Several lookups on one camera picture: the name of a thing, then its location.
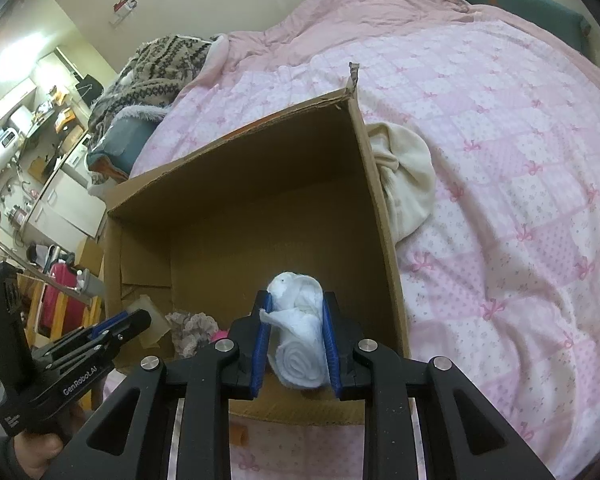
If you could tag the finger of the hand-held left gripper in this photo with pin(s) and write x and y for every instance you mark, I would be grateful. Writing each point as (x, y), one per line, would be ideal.
(100, 352)
(125, 321)

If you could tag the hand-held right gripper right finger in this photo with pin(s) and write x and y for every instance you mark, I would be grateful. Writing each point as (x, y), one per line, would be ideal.
(331, 345)

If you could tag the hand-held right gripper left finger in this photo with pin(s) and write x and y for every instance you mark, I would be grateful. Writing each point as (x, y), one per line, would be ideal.
(260, 345)

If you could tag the clear plastic packet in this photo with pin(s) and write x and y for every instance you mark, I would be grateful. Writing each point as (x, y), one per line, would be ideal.
(147, 320)

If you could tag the white cloth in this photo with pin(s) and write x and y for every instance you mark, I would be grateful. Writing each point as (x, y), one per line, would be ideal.
(300, 355)

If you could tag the brown cardboard box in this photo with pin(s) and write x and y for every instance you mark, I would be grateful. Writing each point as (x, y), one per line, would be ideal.
(255, 185)

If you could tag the person's left hand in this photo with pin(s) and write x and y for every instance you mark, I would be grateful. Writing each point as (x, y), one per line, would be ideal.
(35, 452)

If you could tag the grey bin with bottle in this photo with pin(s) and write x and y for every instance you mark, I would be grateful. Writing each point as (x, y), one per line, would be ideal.
(91, 285)

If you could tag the pink suitcase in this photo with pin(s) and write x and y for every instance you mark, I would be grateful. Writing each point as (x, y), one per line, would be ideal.
(55, 295)

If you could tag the white kitchen cabinets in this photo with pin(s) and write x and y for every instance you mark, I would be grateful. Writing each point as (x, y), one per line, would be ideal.
(65, 205)

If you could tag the teal cushion with fluffy edge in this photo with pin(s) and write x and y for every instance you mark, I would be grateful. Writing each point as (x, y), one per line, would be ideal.
(125, 140)

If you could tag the cream cloth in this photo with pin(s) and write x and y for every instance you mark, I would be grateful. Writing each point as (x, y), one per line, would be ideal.
(405, 175)

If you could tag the black hanging garment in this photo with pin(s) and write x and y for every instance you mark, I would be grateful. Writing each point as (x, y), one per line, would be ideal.
(87, 89)

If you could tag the patterned knit blanket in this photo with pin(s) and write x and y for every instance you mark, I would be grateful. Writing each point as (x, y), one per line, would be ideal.
(155, 70)

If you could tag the pink bow-print quilt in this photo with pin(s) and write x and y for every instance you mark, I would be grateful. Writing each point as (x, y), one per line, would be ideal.
(480, 110)

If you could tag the teal pillow with orange stripe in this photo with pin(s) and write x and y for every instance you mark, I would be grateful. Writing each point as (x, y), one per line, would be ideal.
(530, 5)

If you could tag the yellow wooden frame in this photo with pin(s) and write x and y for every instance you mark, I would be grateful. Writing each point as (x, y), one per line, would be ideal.
(35, 305)

